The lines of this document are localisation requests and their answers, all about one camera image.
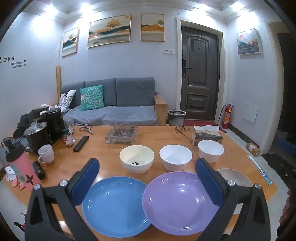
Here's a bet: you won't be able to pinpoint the black and gold tissue box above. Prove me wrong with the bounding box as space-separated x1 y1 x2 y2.
192 125 224 146

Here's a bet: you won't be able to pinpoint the pink drink bottle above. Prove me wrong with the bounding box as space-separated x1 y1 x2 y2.
5 142 35 192

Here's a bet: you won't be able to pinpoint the beige plate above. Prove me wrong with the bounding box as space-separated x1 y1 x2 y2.
215 168 253 215

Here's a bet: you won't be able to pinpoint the black coffee machine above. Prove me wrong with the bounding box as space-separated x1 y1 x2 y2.
45 108 65 143

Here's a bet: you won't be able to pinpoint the small cardboard box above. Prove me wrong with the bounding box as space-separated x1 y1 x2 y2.
246 142 261 156

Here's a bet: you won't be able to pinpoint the blue and white packaged item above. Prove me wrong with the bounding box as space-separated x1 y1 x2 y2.
248 155 274 185

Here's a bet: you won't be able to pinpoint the brown framed eyeglasses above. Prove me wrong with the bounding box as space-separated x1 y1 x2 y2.
175 123 193 143

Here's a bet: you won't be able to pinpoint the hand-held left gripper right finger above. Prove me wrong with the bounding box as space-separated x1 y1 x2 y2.
195 158 271 241

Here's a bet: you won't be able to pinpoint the glass ashtray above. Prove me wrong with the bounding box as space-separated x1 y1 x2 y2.
105 125 138 145

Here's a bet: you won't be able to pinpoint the grey sofa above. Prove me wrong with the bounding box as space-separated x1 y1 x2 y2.
50 77 167 127

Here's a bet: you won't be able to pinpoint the wooden board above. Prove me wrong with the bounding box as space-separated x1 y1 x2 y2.
55 65 63 102

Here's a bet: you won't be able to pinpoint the red lidded spice jar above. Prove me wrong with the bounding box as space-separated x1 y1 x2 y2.
62 128 74 148

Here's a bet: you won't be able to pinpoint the black remote control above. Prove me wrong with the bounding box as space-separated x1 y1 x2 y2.
73 136 89 152

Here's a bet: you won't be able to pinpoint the black backpack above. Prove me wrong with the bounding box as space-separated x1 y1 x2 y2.
13 109 49 139

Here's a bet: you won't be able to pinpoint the grey trash bin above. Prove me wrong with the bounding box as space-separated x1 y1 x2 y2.
167 109 187 126

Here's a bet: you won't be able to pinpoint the small black bottle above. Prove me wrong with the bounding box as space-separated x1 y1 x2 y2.
32 161 46 180

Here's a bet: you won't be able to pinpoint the white patterned cushion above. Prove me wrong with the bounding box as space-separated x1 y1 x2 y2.
58 90 76 109

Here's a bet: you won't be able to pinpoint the white mug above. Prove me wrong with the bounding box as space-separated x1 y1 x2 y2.
38 144 55 164

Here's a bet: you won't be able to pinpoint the black wall lettering decal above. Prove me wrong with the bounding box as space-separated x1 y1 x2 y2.
0 56 28 69

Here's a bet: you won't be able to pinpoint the white ribbed bowl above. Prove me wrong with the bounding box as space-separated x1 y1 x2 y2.
159 145 193 172

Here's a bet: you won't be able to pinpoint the blue plate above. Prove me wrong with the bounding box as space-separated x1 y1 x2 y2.
82 176 152 237

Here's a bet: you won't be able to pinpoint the thin framed eyeglasses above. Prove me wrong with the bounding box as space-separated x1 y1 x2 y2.
79 125 95 135

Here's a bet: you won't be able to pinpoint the medium tree landscape painting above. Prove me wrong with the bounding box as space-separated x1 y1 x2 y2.
141 13 165 42

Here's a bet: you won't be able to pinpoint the white wall panel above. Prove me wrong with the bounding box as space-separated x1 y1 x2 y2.
242 103 258 124

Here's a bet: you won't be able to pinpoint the red fire extinguisher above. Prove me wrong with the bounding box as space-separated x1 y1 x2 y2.
220 103 234 130

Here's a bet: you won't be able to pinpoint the white paper packet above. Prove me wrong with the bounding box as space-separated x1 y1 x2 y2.
6 166 15 182

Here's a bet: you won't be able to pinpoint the small white bowl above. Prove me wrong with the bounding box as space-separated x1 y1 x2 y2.
198 140 225 163

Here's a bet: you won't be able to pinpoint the dark brown door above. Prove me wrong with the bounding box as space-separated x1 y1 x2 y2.
181 25 220 121

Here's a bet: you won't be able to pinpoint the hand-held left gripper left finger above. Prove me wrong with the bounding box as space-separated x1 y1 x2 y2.
25 158 100 241

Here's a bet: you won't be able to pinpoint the small mountain painting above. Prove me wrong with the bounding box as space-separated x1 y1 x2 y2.
61 27 79 57

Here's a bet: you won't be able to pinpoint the canvas mountain painting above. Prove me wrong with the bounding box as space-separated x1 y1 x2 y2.
235 28 264 56

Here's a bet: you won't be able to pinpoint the purple plate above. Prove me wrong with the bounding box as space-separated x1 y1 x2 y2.
142 171 220 234

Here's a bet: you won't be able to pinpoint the cream bowl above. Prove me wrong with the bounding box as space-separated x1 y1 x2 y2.
119 145 155 174

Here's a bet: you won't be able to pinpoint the black electric kettle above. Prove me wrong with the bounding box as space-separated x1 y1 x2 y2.
23 122 51 153

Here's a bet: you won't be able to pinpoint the teal patterned cushion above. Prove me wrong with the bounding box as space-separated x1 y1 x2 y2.
80 85 104 111

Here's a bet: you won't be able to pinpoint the wine glass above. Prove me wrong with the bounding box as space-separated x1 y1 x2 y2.
63 119 77 143

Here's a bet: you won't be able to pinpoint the large tree landscape painting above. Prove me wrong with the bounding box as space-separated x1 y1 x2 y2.
87 14 132 48

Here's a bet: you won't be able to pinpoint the white cloth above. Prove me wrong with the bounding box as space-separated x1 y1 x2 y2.
40 104 60 114

